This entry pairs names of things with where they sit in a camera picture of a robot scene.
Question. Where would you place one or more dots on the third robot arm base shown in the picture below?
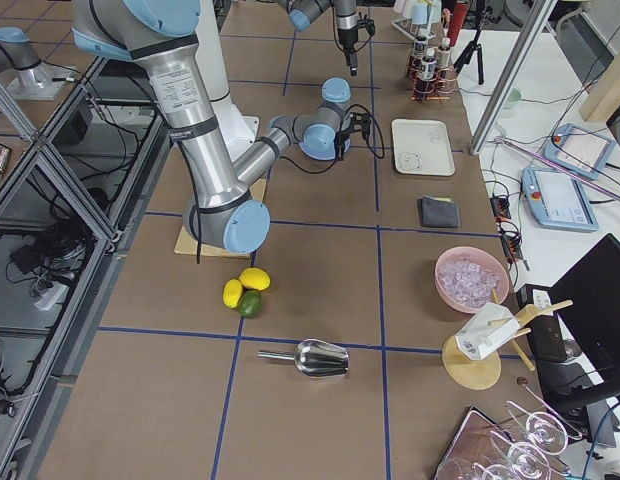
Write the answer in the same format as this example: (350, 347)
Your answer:
(34, 79)

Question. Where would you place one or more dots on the white paper bag on stand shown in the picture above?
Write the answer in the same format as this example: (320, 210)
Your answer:
(488, 329)

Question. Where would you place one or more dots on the bottle white cap lower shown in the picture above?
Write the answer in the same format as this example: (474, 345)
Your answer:
(428, 65)

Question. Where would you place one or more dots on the black camera tripod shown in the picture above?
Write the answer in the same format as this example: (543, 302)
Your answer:
(474, 47)

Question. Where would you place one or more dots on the bottle white cap right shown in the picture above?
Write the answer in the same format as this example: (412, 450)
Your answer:
(443, 57)

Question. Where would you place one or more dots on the black monitor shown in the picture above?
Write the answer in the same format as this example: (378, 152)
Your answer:
(593, 320)

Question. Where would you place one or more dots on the copper wire bottle rack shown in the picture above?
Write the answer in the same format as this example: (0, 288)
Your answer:
(438, 89)

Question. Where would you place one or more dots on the yellow lemon round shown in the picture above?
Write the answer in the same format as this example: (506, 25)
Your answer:
(232, 293)

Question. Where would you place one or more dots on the grey folded cloth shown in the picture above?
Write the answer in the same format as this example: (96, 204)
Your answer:
(438, 213)

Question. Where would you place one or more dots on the aluminium frame post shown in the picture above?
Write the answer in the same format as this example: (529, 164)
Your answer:
(523, 46)

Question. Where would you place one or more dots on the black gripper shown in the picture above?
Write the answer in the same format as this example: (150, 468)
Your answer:
(341, 141)
(348, 40)

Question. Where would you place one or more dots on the yellow lemon upper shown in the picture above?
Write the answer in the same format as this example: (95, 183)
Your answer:
(255, 278)

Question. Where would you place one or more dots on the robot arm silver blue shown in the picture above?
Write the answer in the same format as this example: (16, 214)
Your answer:
(177, 44)
(303, 13)

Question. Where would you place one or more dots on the cream bear tray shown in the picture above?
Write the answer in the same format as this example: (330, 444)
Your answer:
(422, 147)

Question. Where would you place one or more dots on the wine glass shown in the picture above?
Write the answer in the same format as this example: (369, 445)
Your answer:
(541, 429)

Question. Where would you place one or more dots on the green avocado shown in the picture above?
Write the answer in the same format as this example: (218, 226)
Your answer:
(250, 304)

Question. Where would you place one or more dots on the blue teach pendant near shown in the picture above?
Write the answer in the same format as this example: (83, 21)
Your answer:
(557, 201)

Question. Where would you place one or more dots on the wooden cutting board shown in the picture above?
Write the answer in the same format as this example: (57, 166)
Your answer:
(235, 233)

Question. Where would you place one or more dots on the bottle white cap left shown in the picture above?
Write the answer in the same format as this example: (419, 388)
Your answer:
(419, 48)

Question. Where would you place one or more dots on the round wooden stand base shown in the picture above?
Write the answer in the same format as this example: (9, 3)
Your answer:
(483, 374)

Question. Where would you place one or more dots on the pink ribbed ice bowl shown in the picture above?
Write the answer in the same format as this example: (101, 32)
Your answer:
(466, 278)

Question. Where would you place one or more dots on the bottle white cap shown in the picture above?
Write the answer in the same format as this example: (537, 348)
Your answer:
(443, 57)
(428, 65)
(419, 48)

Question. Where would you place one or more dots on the silver metal scoop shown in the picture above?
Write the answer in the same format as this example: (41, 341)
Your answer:
(314, 358)

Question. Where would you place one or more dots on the blue teach pendant far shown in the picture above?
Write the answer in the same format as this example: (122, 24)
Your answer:
(582, 151)

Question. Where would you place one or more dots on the blue teach pendant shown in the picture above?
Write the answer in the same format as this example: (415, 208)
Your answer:
(557, 201)
(582, 151)

